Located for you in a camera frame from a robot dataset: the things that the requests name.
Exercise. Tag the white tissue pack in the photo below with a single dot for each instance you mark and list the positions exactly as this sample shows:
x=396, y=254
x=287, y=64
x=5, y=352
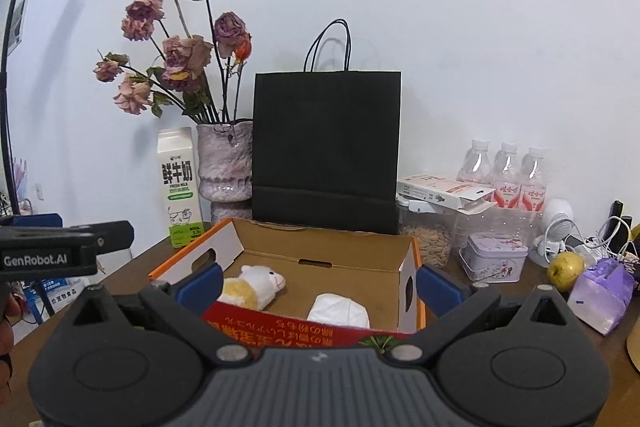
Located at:
x=337, y=309

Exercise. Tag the dried rose bouquet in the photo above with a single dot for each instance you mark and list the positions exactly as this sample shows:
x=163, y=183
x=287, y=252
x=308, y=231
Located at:
x=187, y=57

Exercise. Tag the mottled pink ceramic vase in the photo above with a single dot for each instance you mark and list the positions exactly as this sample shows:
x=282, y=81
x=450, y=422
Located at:
x=225, y=167

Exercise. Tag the person's left hand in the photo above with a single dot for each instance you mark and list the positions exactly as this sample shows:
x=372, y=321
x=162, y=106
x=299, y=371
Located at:
x=4, y=344

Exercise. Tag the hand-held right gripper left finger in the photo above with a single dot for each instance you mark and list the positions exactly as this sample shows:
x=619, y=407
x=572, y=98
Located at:
x=200, y=289

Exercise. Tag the blue printed food packet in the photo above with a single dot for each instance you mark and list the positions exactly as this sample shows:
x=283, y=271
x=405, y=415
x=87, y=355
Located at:
x=47, y=297

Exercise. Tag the white pink flat carton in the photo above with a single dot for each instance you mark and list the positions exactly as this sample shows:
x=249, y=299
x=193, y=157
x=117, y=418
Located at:
x=440, y=189

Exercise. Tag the white green milk carton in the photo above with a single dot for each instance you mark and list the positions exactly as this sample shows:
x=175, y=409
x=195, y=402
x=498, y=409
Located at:
x=179, y=187

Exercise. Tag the cardboard box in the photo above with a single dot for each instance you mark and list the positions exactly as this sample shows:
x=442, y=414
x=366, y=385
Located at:
x=325, y=252

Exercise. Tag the small white desk fan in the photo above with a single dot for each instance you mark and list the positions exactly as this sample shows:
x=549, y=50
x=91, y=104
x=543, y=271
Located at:
x=555, y=219

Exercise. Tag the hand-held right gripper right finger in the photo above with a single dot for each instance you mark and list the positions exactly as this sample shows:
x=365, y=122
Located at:
x=440, y=291

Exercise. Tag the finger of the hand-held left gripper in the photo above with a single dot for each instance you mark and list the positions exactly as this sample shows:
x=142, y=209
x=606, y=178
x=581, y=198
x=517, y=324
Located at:
x=40, y=220
x=115, y=234

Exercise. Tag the black paper bag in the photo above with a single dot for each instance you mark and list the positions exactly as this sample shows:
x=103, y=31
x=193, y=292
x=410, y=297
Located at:
x=325, y=147

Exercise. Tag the yellow green apple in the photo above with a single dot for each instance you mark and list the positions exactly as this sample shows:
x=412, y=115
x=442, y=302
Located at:
x=565, y=271

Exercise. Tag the purple white packet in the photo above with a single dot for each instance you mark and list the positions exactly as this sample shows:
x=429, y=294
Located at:
x=600, y=297

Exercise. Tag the lavender tin box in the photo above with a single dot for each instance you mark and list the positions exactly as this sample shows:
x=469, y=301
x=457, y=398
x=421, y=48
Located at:
x=492, y=257

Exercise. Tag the clear pink label water bottle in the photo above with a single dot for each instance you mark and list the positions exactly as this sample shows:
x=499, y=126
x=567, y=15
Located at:
x=506, y=174
x=533, y=179
x=474, y=164

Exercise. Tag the tan round board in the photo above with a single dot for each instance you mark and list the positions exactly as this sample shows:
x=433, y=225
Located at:
x=634, y=347

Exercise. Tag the empty clear plastic container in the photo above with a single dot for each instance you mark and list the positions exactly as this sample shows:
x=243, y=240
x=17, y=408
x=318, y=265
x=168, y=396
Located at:
x=500, y=219

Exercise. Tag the clear seed container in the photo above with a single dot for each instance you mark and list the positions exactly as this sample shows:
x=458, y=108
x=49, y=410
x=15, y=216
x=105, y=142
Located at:
x=430, y=239

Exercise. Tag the black upright device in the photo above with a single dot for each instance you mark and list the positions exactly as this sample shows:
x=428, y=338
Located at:
x=615, y=217

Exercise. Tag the white yellow plush toy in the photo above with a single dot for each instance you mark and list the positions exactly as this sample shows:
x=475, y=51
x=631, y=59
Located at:
x=257, y=282

